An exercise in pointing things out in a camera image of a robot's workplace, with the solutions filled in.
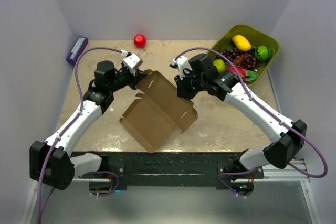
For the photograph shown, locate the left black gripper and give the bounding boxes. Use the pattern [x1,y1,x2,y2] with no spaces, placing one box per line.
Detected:
[109,66,146,93]

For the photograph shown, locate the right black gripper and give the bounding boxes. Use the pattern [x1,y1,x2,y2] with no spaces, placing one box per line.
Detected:
[175,69,207,100]

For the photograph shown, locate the brown cardboard box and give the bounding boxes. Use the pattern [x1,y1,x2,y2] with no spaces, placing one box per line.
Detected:
[120,69,198,153]

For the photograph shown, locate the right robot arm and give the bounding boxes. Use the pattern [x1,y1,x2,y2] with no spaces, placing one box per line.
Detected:
[170,54,307,178]

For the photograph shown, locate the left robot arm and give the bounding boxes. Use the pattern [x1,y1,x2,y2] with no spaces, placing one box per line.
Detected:
[29,55,146,190]

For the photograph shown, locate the purple rectangular box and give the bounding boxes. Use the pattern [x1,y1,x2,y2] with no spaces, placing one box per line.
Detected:
[66,36,88,65]

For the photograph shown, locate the green lime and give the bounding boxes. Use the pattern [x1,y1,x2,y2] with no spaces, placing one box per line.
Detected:
[213,59,226,73]

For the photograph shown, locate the red apple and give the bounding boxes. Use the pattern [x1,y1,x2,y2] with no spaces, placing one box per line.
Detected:
[133,34,147,48]

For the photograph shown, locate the red dragon fruit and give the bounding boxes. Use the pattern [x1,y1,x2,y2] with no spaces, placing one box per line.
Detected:
[227,66,247,82]

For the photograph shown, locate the dark purple grapes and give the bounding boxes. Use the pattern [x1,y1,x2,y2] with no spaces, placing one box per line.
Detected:
[221,48,259,71]

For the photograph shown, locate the yellow mango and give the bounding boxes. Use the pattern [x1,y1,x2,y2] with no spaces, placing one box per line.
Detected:
[232,35,251,51]

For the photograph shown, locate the small green watermelon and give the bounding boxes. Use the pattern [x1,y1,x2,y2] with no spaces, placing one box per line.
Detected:
[254,45,271,62]

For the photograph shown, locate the olive green plastic bin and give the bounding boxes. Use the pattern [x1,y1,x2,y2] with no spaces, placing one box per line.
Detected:
[212,24,280,87]

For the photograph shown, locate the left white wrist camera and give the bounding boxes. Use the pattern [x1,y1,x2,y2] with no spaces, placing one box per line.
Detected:
[122,53,143,76]

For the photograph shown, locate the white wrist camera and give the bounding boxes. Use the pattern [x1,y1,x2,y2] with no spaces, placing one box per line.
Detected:
[122,53,143,76]
[170,56,191,80]

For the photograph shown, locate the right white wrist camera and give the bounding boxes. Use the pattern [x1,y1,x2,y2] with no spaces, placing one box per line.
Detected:
[170,56,191,80]

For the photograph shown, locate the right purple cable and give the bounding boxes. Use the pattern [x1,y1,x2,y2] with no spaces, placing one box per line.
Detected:
[173,47,329,178]

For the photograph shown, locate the purple cable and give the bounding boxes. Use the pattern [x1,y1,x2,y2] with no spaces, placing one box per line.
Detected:
[36,46,129,224]
[173,47,329,178]

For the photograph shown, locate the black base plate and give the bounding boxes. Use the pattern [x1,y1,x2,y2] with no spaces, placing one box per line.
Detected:
[70,151,265,192]

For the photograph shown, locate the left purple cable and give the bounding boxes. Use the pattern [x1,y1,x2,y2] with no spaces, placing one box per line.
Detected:
[36,46,129,224]

